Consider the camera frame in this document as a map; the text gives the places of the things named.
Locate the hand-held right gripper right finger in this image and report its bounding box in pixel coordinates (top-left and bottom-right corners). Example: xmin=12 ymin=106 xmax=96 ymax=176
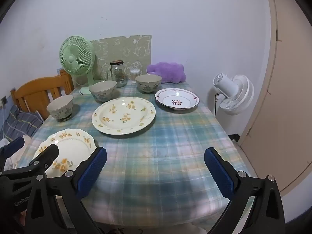
xmin=204 ymin=147 xmax=286 ymax=234

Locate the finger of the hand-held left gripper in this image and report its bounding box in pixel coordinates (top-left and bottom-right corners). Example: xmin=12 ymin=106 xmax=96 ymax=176
xmin=29 ymin=144 xmax=60 ymax=176
xmin=0 ymin=136 xmax=25 ymax=161

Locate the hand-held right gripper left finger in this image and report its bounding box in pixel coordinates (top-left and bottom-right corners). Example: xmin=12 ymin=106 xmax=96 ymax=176
xmin=26 ymin=147 xmax=108 ymax=234

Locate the scalloped yellow floral plate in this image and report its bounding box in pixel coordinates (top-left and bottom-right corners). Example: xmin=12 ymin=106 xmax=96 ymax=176
xmin=32 ymin=128 xmax=98 ymax=179

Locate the grey floral ceramic bowl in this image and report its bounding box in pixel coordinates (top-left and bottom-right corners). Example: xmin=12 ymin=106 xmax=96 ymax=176
xmin=46 ymin=95 xmax=74 ymax=122
xmin=89 ymin=80 xmax=118 ymax=103
xmin=135 ymin=74 xmax=162 ymax=94

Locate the large round yellow floral plate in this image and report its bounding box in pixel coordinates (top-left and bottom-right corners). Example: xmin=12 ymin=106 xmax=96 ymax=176
xmin=92 ymin=97 xmax=156 ymax=135

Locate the white plate with red pattern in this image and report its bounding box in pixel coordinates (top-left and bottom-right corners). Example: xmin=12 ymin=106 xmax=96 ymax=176
xmin=154 ymin=88 xmax=200 ymax=112

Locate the white cloth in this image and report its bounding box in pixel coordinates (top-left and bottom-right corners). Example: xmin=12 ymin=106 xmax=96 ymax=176
xmin=0 ymin=139 xmax=32 ymax=171

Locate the plaid tablecloth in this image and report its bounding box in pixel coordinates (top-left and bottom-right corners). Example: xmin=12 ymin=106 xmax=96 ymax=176
xmin=18 ymin=79 xmax=246 ymax=227

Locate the white standing fan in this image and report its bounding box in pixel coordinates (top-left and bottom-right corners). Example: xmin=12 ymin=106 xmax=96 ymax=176
xmin=213 ymin=73 xmax=254 ymax=116

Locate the glass jar with dark lid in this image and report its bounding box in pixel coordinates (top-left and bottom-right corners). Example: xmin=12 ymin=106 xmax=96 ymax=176
xmin=110 ymin=60 xmax=128 ymax=88

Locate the beige door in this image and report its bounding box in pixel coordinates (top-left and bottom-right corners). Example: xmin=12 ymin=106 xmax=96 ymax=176
xmin=239 ymin=0 xmax=312 ymax=198

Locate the green desk fan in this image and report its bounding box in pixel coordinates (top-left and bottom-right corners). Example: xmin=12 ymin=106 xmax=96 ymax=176
xmin=60 ymin=36 xmax=98 ymax=95

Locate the clear cotton swab container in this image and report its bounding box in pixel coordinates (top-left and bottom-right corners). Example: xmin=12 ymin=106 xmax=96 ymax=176
xmin=130 ymin=68 xmax=142 ymax=83

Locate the purple plush cushion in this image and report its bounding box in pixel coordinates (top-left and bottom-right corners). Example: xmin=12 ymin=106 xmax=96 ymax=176
xmin=146 ymin=62 xmax=187 ymax=84

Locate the green patterned board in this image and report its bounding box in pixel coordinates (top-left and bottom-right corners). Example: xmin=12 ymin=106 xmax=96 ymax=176
xmin=90 ymin=35 xmax=152 ymax=83

